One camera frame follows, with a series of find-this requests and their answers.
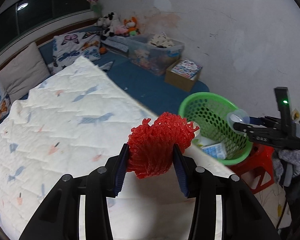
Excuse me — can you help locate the clear plastic dome lid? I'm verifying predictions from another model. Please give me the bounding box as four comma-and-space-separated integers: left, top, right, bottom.
226, 109, 250, 135

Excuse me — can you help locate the green plastic trash basket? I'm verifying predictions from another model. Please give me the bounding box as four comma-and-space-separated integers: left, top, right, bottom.
178, 92, 253, 166

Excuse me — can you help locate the grey knit glove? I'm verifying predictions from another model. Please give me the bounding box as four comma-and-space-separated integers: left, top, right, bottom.
272, 150, 300, 186

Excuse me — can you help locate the red plastic stool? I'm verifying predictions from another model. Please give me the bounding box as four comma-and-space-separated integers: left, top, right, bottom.
229, 143, 275, 194

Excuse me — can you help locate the white milk carton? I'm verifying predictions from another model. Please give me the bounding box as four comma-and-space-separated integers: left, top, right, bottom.
202, 142, 226, 160

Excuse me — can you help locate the white quilted blanket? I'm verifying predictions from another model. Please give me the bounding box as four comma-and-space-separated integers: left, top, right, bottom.
0, 55, 236, 240

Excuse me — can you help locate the blue mattress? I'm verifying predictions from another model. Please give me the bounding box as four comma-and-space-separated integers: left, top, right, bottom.
37, 24, 211, 117

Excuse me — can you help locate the cardboard box with books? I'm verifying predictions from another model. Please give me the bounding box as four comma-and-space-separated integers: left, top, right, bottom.
165, 59, 202, 92

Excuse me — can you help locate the clear plastic storage bin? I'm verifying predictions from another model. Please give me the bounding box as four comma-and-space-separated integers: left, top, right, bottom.
127, 34, 184, 75

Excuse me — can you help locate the beige pillow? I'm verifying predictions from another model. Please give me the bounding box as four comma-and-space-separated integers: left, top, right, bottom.
0, 42, 50, 102

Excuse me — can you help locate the butterfly print pillow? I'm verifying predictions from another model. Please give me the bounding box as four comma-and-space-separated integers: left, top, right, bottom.
47, 31, 101, 75

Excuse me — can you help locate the black white cow plush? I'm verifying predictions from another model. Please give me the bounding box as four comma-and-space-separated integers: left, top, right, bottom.
96, 11, 121, 41

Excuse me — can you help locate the orange fox plush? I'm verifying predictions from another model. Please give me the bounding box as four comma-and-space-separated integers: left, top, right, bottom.
123, 16, 140, 36

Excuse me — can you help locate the dark window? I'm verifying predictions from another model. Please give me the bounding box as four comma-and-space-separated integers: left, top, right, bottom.
0, 0, 90, 52

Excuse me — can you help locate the colourful wall hanging toy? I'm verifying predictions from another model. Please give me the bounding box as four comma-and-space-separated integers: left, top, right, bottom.
87, 0, 102, 16

